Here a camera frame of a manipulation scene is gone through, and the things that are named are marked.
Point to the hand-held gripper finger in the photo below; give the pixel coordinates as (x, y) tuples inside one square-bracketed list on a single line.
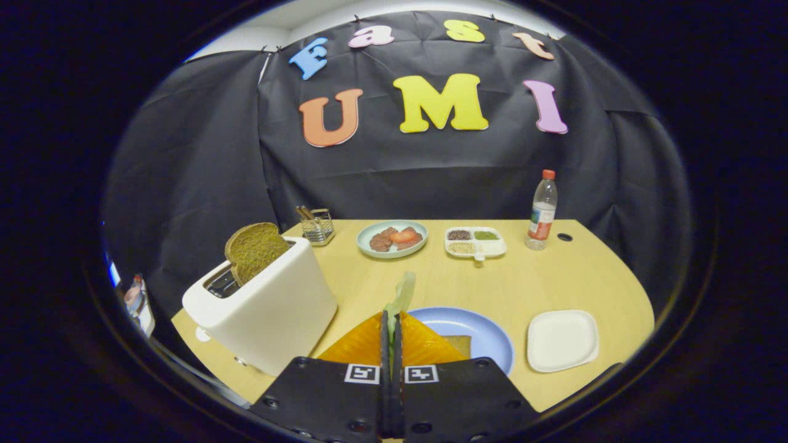
[(385, 369), (398, 394)]

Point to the green lettuce leaf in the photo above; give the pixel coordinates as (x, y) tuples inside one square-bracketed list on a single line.
[(403, 295)]

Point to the thick brown bread slice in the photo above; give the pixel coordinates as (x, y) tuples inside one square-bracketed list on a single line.
[(255, 249)]

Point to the thin square toast slice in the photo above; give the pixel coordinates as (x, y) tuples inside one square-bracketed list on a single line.
[(458, 346)]

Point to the blue round plate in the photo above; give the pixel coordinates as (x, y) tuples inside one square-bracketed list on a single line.
[(474, 323)]

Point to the white toaster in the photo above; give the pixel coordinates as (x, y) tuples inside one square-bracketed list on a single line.
[(271, 320)]

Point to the brown meat slice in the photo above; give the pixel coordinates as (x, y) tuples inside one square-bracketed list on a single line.
[(415, 241), (380, 241)]

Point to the pale green round plate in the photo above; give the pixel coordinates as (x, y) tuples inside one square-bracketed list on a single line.
[(364, 239)]

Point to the red tomato slice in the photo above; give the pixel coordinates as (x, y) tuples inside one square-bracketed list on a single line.
[(403, 236)]

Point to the beige seeds portion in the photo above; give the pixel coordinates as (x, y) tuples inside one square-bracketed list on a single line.
[(462, 248)]

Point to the dark brown seeds portion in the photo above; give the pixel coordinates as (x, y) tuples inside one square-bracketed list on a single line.
[(459, 235)]

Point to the white divided tray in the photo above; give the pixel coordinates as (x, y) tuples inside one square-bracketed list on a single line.
[(492, 247)]

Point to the green seeds portion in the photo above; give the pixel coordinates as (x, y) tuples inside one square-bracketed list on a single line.
[(486, 235)]

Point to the white square plate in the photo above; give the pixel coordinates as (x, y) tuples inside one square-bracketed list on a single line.
[(563, 341)]

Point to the brown wooden chopsticks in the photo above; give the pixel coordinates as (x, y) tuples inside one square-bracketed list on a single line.
[(303, 212)]

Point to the black backdrop cloth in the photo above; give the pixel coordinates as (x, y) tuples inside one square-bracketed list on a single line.
[(431, 172)]

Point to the clear bottle with red cap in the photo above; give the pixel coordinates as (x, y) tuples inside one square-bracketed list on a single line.
[(542, 215)]

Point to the small white red object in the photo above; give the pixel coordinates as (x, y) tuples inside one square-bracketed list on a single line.
[(138, 304)]

